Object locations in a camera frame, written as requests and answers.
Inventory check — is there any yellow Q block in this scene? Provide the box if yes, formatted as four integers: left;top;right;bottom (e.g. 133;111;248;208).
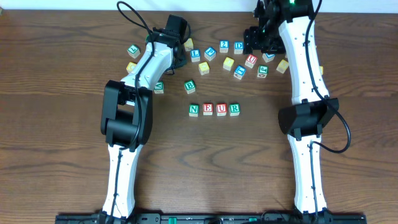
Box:
223;57;234;71

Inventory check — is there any yellow block middle right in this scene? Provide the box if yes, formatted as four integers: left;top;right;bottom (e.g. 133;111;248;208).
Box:
276;60;289;74

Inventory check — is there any blue 2 block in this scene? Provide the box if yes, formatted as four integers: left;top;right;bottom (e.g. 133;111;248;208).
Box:
220;40;229;53

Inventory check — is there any blue D block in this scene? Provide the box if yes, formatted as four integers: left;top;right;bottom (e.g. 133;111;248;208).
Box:
234;42;244;54

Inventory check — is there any green J block right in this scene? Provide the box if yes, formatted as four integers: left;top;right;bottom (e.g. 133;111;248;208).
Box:
257;65;269;78

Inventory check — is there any blue T block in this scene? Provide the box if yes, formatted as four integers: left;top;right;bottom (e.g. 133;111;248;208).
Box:
233;65;246;80

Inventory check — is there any yellow O block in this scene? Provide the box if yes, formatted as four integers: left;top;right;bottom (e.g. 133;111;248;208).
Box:
198;62;210;75

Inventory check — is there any blue 5 block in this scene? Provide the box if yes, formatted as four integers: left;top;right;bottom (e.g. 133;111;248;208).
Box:
262;53;275;63

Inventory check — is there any green L block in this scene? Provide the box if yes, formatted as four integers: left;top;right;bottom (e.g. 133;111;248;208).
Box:
127;45;141;58

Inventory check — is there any green R block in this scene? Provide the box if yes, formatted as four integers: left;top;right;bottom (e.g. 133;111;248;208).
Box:
229;103;241;116

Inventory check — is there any yellow C block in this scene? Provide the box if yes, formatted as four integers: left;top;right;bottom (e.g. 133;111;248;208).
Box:
126;62;137;73

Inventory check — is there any yellow S block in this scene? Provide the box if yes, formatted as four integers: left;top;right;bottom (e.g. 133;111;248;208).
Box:
183;38;194;52

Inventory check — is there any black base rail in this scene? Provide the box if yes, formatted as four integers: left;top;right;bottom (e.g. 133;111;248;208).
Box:
55;212;367;224

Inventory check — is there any red u block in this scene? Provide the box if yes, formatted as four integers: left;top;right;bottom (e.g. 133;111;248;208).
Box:
244;54;257;68
216;103;228;116

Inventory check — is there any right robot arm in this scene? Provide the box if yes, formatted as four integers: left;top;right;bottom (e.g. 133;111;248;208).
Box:
243;1;339;222

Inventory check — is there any green V block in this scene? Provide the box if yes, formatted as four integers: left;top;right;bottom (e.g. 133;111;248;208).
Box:
154;82;164;94

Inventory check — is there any red E block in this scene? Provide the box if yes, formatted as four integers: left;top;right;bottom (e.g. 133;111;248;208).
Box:
203;103;213;116

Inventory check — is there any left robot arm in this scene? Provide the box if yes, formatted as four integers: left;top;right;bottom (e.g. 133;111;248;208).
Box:
98;15;188;223

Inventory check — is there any green B block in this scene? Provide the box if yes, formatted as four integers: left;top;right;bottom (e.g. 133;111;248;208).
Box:
184;80;196;94

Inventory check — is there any blue P block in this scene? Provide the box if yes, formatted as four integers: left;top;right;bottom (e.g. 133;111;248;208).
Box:
205;47;216;62

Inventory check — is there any blue L block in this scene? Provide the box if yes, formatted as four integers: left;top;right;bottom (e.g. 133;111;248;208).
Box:
190;49;201;62

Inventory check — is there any green N block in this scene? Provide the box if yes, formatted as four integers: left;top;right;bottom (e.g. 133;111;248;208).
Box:
188;104;200;117

